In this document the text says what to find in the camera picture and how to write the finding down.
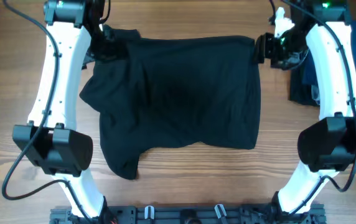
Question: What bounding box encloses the black t-shirt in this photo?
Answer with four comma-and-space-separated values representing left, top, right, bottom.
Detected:
80, 26, 261, 180

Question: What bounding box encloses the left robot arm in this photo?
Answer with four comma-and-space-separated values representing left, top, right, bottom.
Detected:
12, 1, 116, 223

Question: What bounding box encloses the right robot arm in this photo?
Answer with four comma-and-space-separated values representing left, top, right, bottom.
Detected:
253, 1, 356, 222

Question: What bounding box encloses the black garment under pile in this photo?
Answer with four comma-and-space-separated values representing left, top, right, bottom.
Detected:
289, 68, 319, 107

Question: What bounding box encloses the left black cable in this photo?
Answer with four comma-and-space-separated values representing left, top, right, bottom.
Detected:
1, 0, 95, 224

